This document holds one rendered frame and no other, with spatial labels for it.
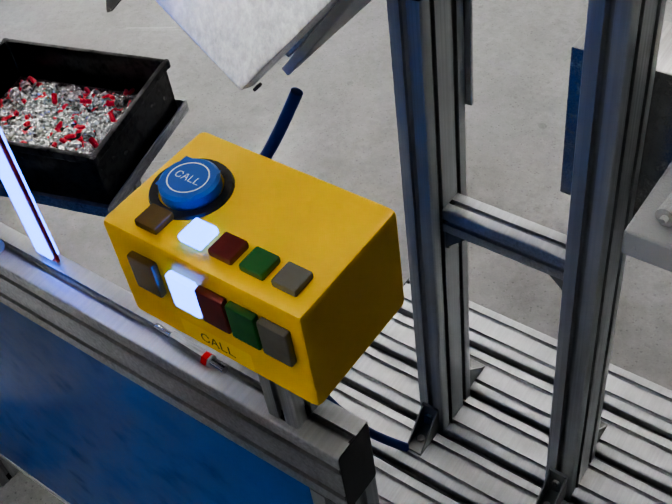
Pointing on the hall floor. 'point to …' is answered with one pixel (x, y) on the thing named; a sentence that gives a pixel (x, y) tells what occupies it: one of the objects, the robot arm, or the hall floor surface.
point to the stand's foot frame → (504, 422)
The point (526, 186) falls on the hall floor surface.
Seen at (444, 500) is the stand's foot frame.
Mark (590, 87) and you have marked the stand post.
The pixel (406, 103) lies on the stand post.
